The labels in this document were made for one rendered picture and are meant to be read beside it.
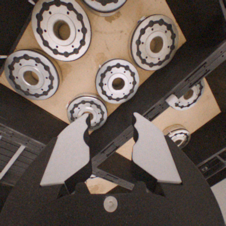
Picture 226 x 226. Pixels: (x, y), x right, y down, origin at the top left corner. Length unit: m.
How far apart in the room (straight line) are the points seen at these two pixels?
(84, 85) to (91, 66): 0.05
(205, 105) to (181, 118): 0.09
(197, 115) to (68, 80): 0.43
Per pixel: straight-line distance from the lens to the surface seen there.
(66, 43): 0.25
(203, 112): 0.49
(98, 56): 0.28
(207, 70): 0.27
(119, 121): 0.27
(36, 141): 0.27
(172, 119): 0.42
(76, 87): 0.30
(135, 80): 0.27
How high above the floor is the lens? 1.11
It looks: 59 degrees down
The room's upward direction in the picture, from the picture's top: 165 degrees clockwise
